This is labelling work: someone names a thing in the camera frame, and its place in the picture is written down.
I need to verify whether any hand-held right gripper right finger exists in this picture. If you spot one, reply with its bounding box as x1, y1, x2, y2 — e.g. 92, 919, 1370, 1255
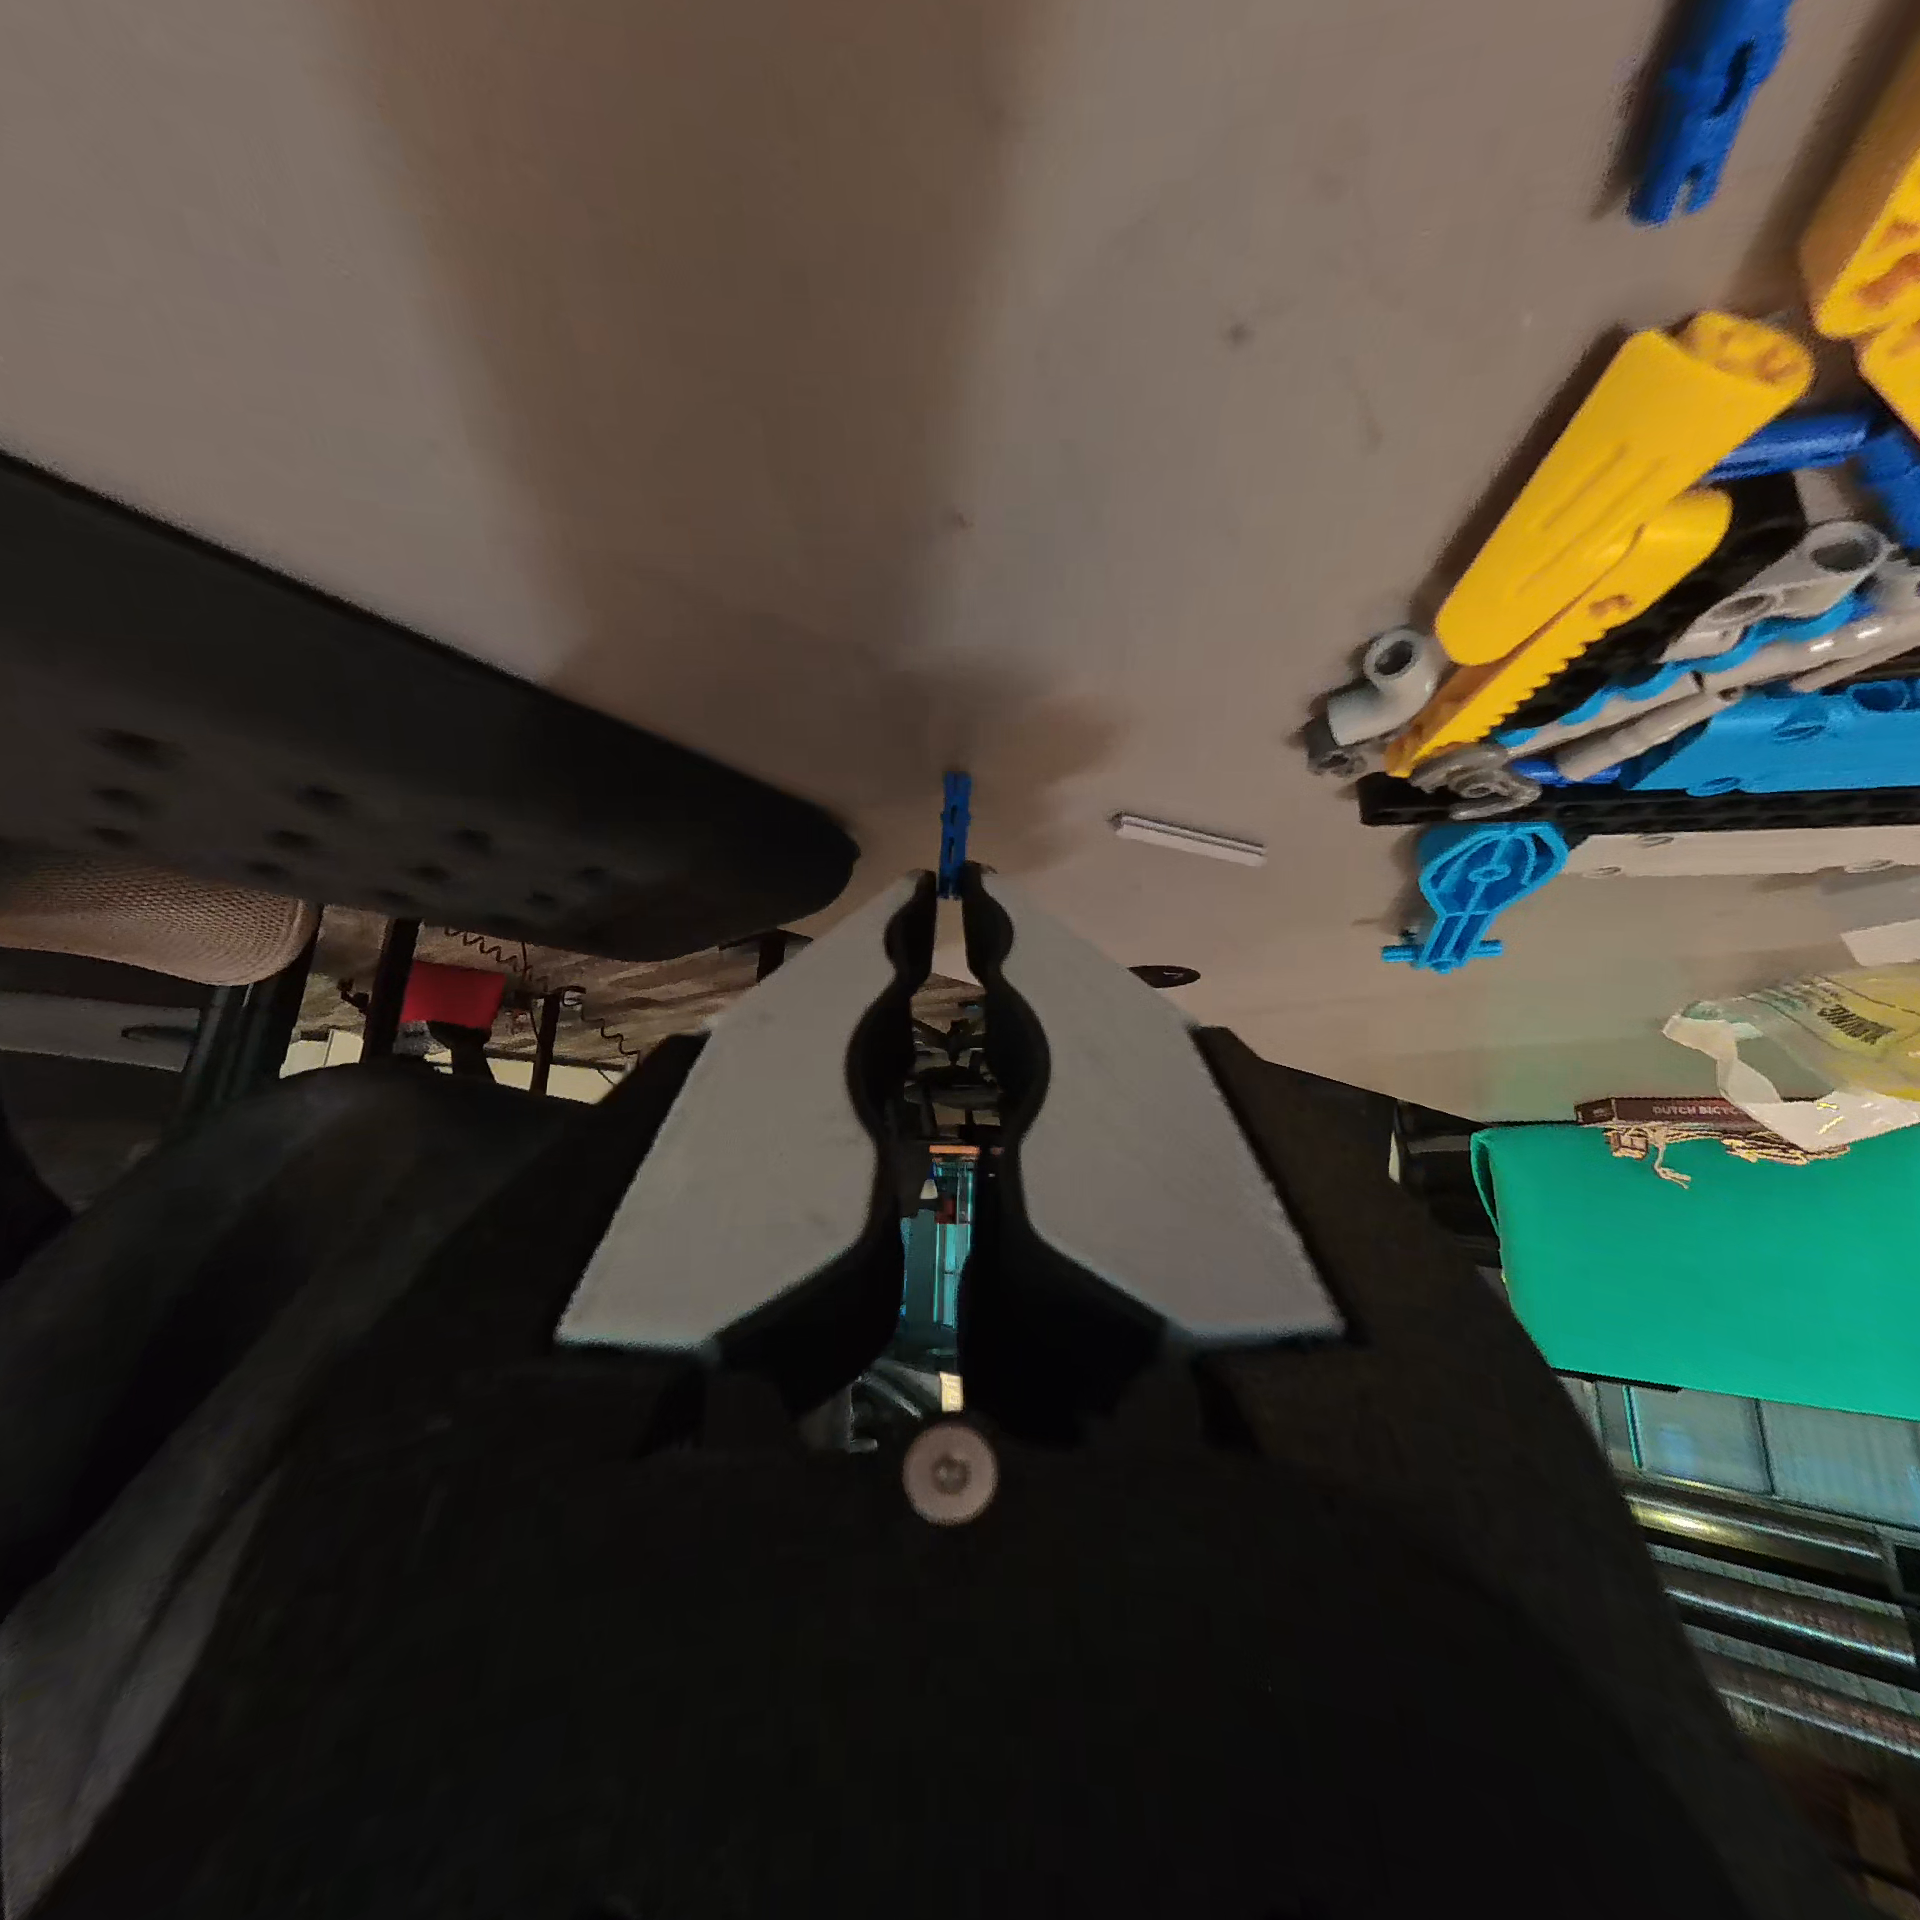
961, 863, 1345, 1433

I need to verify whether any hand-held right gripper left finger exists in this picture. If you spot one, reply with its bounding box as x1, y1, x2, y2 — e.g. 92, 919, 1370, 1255
556, 872, 940, 1412

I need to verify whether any grey desk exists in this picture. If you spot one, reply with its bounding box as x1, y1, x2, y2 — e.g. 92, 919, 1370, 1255
0, 0, 1920, 1127

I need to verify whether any red object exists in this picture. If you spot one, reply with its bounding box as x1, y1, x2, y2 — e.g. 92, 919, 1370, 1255
397, 960, 509, 1041

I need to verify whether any white axle rod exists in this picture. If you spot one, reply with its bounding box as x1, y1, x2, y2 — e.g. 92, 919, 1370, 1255
1107, 811, 1270, 874

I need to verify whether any teal plastic bin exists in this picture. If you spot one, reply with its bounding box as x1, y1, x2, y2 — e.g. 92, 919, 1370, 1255
1467, 1119, 1920, 1425

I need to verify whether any black perforated chair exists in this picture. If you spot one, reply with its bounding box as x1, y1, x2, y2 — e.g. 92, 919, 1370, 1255
0, 450, 864, 962

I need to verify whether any crumpled plastic bag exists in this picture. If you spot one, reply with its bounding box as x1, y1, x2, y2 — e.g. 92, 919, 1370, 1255
1662, 964, 1920, 1154

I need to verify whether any beige mesh chair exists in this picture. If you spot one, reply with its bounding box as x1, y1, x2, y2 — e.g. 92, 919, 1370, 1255
0, 853, 328, 989

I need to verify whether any blue yellow toy robot assembly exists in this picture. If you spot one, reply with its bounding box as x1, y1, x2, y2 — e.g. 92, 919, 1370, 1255
1299, 82, 1920, 977

